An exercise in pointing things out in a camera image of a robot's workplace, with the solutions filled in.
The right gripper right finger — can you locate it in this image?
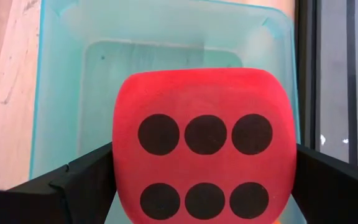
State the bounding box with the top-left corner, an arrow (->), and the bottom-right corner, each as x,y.
292,143 -> 358,224

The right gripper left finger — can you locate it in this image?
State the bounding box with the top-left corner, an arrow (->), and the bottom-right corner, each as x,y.
0,141 -> 117,224

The red foam die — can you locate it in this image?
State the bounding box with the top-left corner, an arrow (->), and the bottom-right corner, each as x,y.
112,67 -> 298,224

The teal translucent plastic bin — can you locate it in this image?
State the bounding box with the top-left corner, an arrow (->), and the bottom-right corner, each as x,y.
29,0 -> 307,224

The black aluminium table frame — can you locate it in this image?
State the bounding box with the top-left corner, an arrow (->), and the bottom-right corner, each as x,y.
293,0 -> 321,151

